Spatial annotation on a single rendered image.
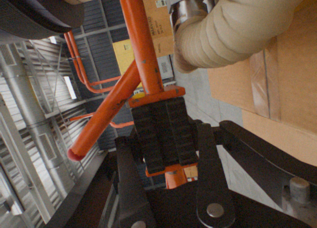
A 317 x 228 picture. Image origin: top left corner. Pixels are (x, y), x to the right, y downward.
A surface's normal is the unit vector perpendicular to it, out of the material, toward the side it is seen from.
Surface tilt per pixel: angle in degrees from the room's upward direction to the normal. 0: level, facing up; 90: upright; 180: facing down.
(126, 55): 90
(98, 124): 98
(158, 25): 90
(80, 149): 98
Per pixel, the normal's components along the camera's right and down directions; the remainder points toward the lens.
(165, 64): 0.04, 0.22
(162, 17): -0.06, -0.19
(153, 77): 0.25, 0.13
